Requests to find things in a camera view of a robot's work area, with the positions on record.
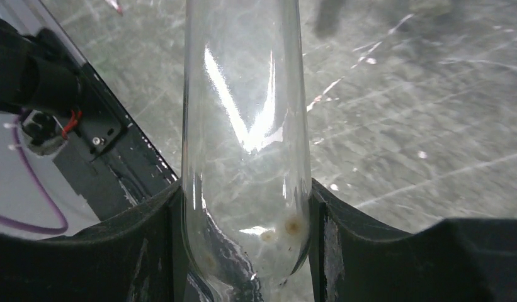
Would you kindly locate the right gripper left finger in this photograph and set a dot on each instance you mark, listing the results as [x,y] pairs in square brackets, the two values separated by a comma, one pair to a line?
[137,255]

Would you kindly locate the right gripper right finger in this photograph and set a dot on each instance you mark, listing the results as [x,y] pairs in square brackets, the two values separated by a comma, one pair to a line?
[354,257]

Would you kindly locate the tall clear bottle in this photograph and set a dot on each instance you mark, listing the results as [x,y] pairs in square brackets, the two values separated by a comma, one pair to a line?
[245,169]

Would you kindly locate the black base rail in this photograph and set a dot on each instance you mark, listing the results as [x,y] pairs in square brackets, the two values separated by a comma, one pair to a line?
[66,106]

